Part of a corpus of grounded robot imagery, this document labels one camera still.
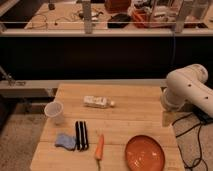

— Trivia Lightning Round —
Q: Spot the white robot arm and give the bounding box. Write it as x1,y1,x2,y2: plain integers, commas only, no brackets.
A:
160,64,213,118

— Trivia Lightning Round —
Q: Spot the orange carrot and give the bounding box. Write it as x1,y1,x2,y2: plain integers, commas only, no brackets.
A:
94,134,104,170

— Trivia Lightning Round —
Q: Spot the black striped block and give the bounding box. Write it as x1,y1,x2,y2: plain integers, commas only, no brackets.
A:
75,121,89,151

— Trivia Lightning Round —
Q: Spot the black bag on bench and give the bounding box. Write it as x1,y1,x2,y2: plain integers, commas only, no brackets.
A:
107,13,131,28

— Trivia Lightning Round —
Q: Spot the blue sponge cloth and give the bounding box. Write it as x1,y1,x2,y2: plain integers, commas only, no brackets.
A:
55,133,76,151

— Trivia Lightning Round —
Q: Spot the orange plate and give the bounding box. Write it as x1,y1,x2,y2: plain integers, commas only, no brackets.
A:
125,135,165,171

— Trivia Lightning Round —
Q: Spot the red box on bench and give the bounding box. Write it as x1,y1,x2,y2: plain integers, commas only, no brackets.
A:
104,0,131,13

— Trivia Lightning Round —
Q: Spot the metal post on bench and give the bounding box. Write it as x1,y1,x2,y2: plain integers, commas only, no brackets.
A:
82,0,92,34

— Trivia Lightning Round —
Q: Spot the black floor cable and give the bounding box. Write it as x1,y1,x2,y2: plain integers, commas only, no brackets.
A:
171,112,210,171

